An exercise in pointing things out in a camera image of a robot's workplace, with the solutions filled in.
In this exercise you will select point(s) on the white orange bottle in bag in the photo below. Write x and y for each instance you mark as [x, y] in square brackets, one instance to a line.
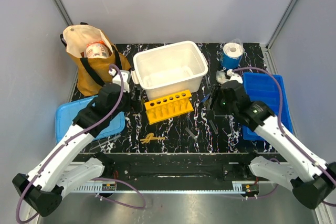
[97, 49]

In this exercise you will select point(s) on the white plastic tub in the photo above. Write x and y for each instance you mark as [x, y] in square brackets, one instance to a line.
[169, 69]

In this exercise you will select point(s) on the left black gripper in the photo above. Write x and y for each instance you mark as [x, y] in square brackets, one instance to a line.
[129, 106]

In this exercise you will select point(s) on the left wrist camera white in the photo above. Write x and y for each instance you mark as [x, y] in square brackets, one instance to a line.
[119, 79]

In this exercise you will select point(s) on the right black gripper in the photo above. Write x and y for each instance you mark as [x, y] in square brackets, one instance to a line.
[217, 93]

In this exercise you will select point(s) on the yellow test tube rack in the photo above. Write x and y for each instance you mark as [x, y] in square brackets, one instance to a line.
[168, 106]

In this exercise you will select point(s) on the dark blue divided tray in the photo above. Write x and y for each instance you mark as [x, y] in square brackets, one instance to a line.
[261, 87]

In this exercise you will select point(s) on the light blue plastic lid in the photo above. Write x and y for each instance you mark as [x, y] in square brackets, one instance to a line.
[67, 112]

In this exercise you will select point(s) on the brown canvas tote bag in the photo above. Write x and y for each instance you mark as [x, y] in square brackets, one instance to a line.
[93, 73]

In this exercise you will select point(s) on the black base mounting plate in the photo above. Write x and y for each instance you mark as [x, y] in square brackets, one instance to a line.
[181, 172]

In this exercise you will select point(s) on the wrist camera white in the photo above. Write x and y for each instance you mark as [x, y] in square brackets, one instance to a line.
[119, 79]
[232, 76]

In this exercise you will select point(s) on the crumpled clear plastic wrapper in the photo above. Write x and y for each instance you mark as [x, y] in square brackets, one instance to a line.
[221, 77]

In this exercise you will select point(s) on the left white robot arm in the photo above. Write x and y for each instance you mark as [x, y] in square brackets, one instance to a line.
[44, 187]

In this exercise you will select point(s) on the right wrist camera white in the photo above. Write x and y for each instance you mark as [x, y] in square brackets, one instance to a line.
[232, 76]

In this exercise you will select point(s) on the yellow knotted rubber band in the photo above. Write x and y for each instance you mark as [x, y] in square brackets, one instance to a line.
[150, 137]

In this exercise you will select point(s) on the blue safety glasses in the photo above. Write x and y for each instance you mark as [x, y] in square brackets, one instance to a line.
[206, 99]

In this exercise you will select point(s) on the clear glass test tube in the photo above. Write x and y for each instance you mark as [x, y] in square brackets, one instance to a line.
[109, 140]

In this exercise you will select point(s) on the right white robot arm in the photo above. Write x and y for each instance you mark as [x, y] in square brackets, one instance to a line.
[310, 178]

